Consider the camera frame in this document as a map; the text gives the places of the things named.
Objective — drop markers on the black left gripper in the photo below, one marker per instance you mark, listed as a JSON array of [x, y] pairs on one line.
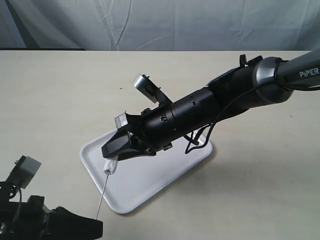
[[32, 220]]

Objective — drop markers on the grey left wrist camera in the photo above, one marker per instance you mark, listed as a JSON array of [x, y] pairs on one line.
[[23, 172]]

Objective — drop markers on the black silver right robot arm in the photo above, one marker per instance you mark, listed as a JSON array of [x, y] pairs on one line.
[[253, 83]]

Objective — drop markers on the white marshmallow bottom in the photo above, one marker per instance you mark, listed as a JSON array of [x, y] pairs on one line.
[[110, 165]]

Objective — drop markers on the white plastic tray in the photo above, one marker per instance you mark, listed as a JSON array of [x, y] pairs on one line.
[[137, 180]]

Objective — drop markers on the grey backdrop cloth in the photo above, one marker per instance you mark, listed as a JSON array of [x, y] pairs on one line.
[[161, 25]]

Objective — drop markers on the thin metal skewer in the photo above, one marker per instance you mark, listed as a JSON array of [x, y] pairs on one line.
[[102, 195]]

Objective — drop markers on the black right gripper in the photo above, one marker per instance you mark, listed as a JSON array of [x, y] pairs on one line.
[[153, 130]]

